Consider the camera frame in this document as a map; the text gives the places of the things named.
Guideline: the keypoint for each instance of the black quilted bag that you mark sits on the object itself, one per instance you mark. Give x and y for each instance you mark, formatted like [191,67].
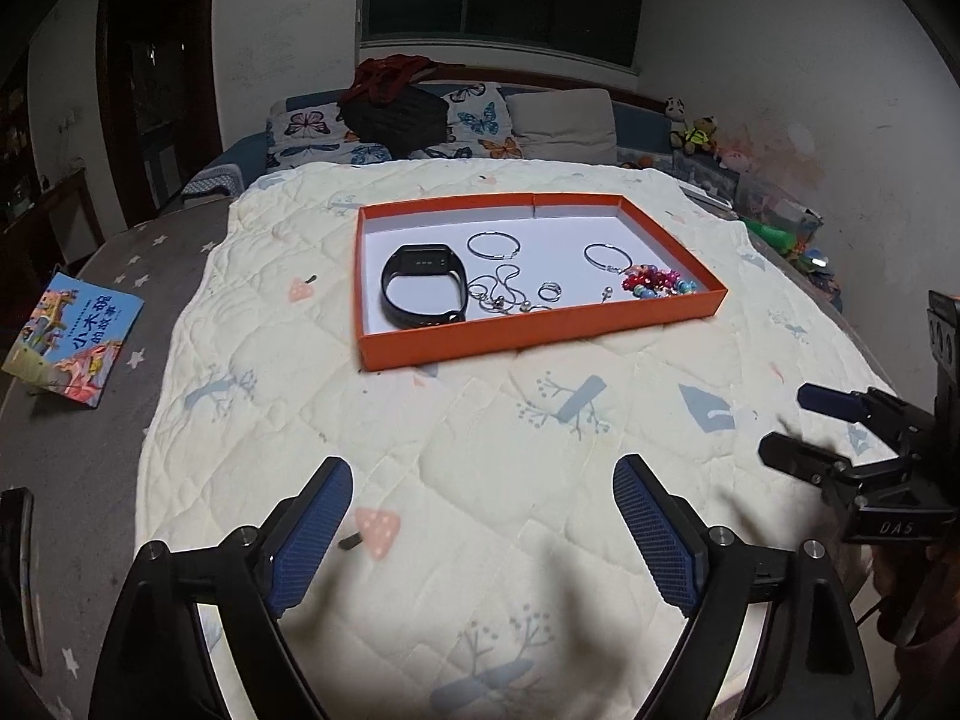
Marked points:
[397,116]

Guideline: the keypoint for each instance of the cream quilted blanket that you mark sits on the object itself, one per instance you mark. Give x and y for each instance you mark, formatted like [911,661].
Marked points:
[450,465]

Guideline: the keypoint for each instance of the green toy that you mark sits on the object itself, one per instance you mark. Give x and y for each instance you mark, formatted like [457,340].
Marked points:
[769,231]

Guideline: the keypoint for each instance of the pink plush toy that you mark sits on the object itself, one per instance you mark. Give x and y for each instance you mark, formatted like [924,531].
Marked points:
[735,157]

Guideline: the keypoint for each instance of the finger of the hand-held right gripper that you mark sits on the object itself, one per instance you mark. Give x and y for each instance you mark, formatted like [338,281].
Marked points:
[795,456]
[829,401]

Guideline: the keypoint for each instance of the silver bangle with charm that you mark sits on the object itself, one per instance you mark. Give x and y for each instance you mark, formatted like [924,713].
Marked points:
[616,269]

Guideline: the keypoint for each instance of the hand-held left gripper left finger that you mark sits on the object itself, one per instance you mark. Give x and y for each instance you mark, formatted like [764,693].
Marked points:
[315,532]

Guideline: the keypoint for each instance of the silver hoop bangle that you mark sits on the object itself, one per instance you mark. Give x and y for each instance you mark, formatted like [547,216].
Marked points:
[469,246]

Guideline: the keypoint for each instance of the person's right hand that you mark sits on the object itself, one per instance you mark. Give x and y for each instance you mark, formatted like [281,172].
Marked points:
[919,600]

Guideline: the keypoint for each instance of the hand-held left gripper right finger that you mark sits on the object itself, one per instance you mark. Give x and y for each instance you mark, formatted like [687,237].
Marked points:
[660,540]

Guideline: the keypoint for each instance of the red bead ornament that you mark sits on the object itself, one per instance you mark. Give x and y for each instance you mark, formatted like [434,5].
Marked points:
[660,276]

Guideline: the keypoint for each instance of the colourful picture book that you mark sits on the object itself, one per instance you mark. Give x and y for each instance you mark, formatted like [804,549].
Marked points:
[75,337]

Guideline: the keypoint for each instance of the panda plush toy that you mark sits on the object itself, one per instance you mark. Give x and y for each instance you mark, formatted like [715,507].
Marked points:
[676,109]

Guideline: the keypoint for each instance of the black smart band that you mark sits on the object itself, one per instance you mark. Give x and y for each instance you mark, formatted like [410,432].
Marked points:
[420,259]

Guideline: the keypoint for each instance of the dark wooden wardrobe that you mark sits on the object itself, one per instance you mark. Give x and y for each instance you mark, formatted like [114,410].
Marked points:
[157,90]

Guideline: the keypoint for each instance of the grey star bedsheet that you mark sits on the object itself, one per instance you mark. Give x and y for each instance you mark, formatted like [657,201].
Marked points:
[112,435]

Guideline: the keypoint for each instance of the grey pillow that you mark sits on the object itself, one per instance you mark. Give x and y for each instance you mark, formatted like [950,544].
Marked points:
[562,124]

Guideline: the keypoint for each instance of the red cloth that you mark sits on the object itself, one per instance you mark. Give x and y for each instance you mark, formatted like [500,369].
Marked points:
[390,75]

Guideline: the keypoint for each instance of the plush toys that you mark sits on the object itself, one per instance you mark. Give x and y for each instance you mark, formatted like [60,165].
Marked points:
[697,135]

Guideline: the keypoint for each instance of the orange shallow tray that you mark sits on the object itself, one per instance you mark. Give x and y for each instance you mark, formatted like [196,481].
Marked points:
[525,334]

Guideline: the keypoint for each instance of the black flat device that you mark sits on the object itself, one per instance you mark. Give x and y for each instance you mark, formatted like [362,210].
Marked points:
[15,577]

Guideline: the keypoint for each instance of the butterfly print pillow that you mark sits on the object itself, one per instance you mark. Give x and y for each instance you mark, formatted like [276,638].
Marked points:
[480,120]
[300,131]

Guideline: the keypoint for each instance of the dark window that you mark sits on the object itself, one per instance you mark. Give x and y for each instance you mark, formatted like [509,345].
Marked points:
[525,0]

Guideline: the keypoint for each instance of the wooden desk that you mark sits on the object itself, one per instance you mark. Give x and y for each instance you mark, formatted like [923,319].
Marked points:
[52,225]

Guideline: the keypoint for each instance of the small dark clip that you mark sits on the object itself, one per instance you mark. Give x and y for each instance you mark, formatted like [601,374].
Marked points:
[352,541]

